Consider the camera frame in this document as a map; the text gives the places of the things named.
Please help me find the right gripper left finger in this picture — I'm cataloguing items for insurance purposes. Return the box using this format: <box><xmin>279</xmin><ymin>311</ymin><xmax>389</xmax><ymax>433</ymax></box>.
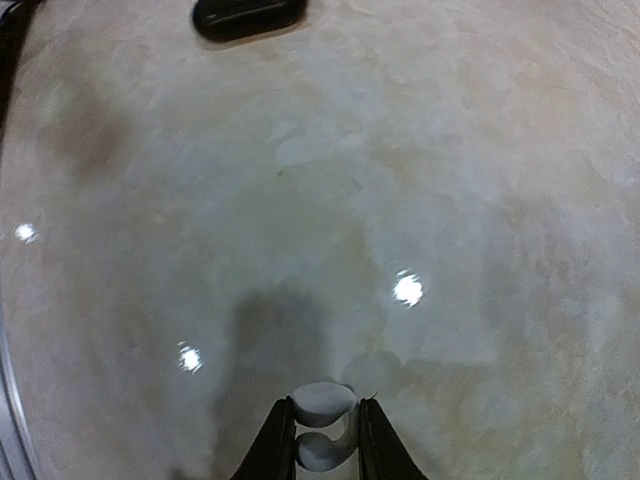
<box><xmin>230</xmin><ymin>396</ymin><xmax>296</xmax><ymax>480</ymax></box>

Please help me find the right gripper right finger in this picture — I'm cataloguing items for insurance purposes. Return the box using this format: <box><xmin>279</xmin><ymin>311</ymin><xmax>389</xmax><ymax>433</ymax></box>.
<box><xmin>358</xmin><ymin>398</ymin><xmax>427</xmax><ymax>480</ymax></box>

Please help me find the white ring earbud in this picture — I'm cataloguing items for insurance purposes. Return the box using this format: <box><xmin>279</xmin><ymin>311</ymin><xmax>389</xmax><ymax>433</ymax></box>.
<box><xmin>291</xmin><ymin>382</ymin><xmax>359</xmax><ymax>473</ymax></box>

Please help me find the black oval charging case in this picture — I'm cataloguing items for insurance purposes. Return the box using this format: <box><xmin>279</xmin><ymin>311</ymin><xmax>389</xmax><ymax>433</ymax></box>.
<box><xmin>191</xmin><ymin>0</ymin><xmax>308</xmax><ymax>43</ymax></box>

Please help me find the aluminium front rail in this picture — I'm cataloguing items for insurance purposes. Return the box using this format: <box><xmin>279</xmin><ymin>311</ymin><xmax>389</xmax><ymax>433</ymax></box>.
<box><xmin>1</xmin><ymin>325</ymin><xmax>38</xmax><ymax>480</ymax></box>

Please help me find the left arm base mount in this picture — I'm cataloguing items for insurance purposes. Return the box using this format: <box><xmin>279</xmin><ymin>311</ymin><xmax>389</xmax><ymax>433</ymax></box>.
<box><xmin>1</xmin><ymin>0</ymin><xmax>43</xmax><ymax>129</ymax></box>

